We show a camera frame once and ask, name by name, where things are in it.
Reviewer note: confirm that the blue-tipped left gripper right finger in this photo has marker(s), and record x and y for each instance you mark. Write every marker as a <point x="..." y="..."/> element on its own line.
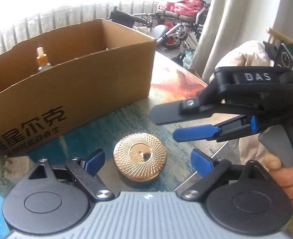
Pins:
<point x="212" y="174"/>

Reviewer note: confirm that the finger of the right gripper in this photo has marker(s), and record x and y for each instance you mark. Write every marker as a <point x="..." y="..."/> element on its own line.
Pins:
<point x="173" y="112"/>
<point x="198" y="131"/>

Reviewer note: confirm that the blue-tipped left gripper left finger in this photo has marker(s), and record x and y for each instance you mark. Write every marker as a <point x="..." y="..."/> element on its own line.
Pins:
<point x="84" y="176"/>

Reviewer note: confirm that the gold round compact case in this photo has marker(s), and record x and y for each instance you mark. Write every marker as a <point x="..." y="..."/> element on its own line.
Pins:
<point x="140" y="157"/>

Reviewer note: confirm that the green dropper bottle orange neck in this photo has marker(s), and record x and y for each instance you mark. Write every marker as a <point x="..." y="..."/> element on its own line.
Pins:
<point x="42" y="60"/>

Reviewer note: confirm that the person's right hand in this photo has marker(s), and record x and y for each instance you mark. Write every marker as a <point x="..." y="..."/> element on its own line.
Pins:
<point x="282" y="176"/>

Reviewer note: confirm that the blue ocean print table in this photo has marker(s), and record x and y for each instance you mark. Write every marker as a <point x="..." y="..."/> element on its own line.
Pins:
<point x="169" y="83"/>

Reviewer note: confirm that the beige curtain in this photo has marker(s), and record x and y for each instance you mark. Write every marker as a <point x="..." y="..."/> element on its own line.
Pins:
<point x="230" y="23"/>

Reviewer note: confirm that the wheelchair with pink blanket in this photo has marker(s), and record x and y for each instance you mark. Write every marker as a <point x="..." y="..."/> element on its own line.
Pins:
<point x="172" y="22"/>

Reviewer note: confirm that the brown cardboard box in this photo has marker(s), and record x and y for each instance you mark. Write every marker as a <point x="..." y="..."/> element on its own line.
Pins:
<point x="97" y="67"/>

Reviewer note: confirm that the metal balcony railing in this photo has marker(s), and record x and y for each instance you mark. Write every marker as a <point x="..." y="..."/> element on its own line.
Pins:
<point x="17" y="28"/>

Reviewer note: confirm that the black camera box green light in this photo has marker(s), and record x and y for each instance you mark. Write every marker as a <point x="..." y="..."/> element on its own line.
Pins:
<point x="281" y="56"/>

